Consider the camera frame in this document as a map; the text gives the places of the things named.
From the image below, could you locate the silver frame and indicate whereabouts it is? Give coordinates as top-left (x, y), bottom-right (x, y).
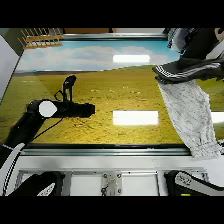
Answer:
top-left (14, 32), bottom-right (224, 197)

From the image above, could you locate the brown wooden rack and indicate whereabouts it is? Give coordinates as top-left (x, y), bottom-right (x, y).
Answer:
top-left (17, 27), bottom-right (65, 50)

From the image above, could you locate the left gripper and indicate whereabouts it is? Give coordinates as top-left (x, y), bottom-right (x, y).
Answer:
top-left (71, 102), bottom-right (97, 119)

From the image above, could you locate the heap of clothes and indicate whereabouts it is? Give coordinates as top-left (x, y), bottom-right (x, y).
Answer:
top-left (163, 27), bottom-right (202, 54)

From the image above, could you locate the black cable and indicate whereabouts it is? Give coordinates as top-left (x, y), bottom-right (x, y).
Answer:
top-left (31, 116), bottom-right (65, 141)

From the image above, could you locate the grey speckled garment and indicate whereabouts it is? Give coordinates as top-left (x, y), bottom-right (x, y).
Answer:
top-left (157, 79), bottom-right (224, 160)

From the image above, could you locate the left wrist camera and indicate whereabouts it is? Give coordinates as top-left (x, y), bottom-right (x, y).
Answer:
top-left (54, 74), bottom-right (78, 104)

